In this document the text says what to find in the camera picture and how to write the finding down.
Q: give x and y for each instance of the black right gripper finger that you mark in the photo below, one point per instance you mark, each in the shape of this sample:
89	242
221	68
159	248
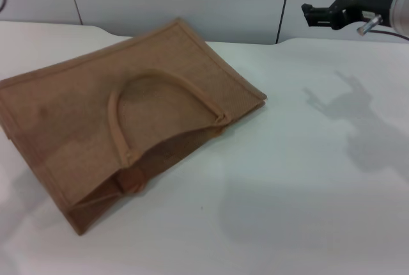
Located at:
319	10
319	20

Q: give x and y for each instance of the brown jute handbag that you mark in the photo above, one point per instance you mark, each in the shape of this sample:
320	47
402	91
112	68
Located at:
80	112

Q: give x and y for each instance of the dark wall panel joint strip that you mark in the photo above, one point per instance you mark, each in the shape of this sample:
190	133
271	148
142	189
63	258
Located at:
283	6

